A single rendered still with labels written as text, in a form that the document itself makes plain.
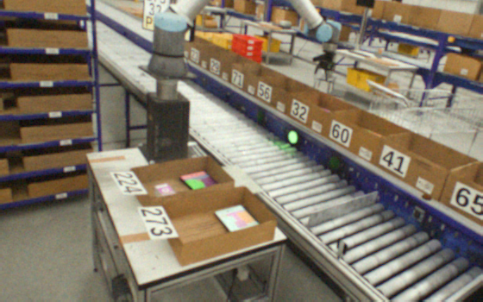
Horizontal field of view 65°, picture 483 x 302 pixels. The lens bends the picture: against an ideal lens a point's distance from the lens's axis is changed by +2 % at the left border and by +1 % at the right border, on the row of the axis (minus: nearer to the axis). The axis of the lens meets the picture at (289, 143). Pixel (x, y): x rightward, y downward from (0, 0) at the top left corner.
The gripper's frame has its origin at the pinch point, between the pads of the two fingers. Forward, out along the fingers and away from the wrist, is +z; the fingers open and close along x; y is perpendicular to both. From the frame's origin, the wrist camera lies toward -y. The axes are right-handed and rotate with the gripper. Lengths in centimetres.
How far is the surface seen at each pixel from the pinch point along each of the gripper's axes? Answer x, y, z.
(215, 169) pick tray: -82, 22, 36
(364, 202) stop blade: -25, 72, 40
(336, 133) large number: -8.0, 30.1, 22.3
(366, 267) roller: -57, 103, 43
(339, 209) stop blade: -43, 72, 40
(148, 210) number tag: -123, 50, 31
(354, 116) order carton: 15.3, 20.7, 17.5
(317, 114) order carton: -7.9, 11.4, 17.2
